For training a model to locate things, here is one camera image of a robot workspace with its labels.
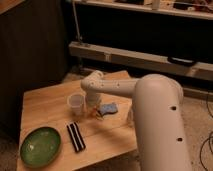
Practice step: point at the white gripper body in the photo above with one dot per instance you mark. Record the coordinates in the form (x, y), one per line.
(93, 99)

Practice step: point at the black striped rectangular block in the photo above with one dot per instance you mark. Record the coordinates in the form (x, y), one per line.
(76, 137)

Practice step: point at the metal pole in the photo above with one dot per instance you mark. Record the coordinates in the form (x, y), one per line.
(79, 37)

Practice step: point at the wooden table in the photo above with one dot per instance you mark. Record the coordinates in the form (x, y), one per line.
(104, 138)

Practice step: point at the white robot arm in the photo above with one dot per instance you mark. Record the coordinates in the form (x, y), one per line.
(159, 128)

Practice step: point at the white plastic bottle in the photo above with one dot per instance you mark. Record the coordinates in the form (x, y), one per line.
(130, 118)

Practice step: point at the green plate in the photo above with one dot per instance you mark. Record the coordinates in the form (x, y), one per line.
(40, 147)

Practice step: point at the orange pepper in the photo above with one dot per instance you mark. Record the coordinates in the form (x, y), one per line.
(94, 114)

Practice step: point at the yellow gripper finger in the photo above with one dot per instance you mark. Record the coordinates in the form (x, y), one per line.
(90, 110)
(98, 111)

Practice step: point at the white shelf rail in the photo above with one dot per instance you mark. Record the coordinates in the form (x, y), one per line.
(158, 63)

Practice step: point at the black handle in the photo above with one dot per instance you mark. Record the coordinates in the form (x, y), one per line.
(182, 62)

